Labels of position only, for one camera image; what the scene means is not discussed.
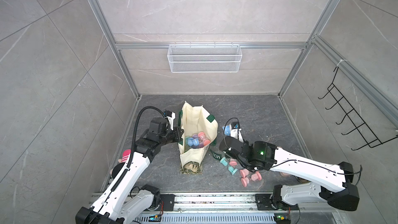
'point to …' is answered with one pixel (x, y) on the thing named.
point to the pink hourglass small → (243, 172)
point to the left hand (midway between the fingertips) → (185, 128)
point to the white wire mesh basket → (188, 58)
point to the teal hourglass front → (232, 170)
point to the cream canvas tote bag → (196, 119)
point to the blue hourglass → (196, 142)
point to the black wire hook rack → (371, 139)
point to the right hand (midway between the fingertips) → (229, 143)
